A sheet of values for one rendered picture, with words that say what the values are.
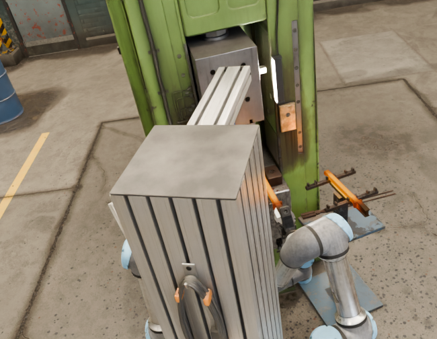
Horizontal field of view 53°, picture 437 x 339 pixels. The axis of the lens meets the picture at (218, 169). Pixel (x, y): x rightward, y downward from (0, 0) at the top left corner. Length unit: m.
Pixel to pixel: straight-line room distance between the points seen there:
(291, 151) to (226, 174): 1.83
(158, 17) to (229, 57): 0.38
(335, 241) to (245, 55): 1.00
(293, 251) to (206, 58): 1.00
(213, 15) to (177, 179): 1.44
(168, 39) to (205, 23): 0.19
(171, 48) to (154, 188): 1.43
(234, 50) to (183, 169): 1.32
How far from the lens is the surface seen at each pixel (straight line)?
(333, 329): 1.75
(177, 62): 2.22
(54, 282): 3.77
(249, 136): 0.91
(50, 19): 8.75
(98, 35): 8.58
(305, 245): 1.51
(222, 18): 2.19
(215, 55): 2.08
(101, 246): 3.87
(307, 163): 2.73
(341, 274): 1.64
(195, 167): 0.84
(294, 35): 2.32
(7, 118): 6.63
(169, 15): 2.15
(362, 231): 2.61
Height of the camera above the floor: 2.51
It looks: 36 degrees down
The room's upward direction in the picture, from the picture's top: 11 degrees counter-clockwise
